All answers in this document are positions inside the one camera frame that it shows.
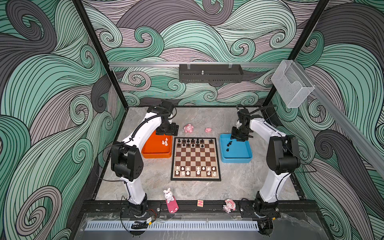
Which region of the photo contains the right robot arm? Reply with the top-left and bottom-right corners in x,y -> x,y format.
231,105 -> 301,215

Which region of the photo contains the white slotted cable duct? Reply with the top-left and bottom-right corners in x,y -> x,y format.
85,220 -> 259,232

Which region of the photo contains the blue plastic tray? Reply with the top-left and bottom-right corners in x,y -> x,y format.
219,134 -> 253,164

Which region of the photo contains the clear acrylic wall box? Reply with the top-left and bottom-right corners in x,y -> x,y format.
271,60 -> 315,109

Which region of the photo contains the orange plastic tray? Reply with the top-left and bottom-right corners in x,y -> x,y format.
142,131 -> 173,159

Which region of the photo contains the chess board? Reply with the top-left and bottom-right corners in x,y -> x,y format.
171,137 -> 222,182

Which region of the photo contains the wooden letter block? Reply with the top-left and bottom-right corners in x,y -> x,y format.
197,200 -> 204,208

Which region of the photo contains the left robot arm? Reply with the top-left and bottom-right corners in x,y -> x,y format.
111,100 -> 179,216

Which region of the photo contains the pink haired doll figure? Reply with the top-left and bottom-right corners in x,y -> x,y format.
223,199 -> 236,214

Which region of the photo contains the white rabbit figure pink base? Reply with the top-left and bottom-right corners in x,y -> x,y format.
164,188 -> 179,214

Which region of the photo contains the black wall shelf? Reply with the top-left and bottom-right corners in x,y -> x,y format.
179,64 -> 244,86

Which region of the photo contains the pink kitty toy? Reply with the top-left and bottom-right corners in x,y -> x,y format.
184,124 -> 194,133

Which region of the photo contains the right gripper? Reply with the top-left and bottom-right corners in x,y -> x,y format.
229,126 -> 251,142

